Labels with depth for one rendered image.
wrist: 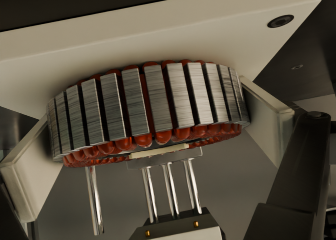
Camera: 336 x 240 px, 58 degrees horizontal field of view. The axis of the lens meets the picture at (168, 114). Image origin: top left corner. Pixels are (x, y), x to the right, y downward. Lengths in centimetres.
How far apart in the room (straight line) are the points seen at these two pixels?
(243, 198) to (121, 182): 17
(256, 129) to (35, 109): 13
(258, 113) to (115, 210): 32
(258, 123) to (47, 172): 11
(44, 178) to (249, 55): 12
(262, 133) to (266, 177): 29
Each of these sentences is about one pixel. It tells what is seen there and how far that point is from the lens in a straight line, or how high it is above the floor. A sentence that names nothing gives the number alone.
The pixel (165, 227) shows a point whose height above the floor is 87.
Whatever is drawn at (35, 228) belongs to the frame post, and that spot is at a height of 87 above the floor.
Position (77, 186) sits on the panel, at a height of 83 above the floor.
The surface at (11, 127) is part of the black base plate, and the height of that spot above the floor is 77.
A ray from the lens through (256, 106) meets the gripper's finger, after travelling 16.
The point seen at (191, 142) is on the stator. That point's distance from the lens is 20.
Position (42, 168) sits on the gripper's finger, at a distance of 17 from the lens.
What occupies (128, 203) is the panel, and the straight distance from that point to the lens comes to 44.
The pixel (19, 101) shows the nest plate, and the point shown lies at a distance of 18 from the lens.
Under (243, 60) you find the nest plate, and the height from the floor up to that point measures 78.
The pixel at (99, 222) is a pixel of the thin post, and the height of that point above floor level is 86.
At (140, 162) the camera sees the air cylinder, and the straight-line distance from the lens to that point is 30.
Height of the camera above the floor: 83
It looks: 10 degrees down
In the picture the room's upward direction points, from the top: 169 degrees clockwise
